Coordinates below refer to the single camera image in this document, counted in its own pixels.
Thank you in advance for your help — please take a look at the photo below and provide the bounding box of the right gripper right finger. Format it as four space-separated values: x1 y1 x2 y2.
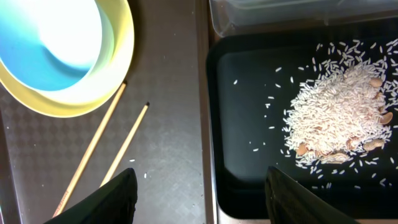
265 166 357 224

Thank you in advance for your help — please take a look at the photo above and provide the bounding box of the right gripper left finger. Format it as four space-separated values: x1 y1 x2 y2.
45 168 137 224

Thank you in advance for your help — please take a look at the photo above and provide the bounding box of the pile of rice scraps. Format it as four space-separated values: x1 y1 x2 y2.
283 45 397 172

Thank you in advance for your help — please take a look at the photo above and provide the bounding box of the light blue bowl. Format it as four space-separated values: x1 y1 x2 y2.
1 0 114 91

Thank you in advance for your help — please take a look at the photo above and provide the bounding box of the black waste tray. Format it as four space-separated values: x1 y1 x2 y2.
206 19 397 220

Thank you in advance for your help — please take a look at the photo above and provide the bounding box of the upper wooden chopstick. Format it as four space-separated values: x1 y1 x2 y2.
52 82 127 218

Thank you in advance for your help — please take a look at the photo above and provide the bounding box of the wooden chopstick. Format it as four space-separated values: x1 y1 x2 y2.
100 102 150 187
52 82 127 218

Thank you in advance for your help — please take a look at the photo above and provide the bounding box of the dark brown serving tray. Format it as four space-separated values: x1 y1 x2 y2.
1 0 206 223

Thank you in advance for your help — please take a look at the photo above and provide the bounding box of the lower wooden chopstick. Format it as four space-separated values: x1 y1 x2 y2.
100 102 150 187

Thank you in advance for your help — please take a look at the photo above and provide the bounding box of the yellow round plate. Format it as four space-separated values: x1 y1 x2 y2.
1 0 134 118

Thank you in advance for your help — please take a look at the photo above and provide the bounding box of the clear plastic bin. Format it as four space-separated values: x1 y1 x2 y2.
209 0 397 37

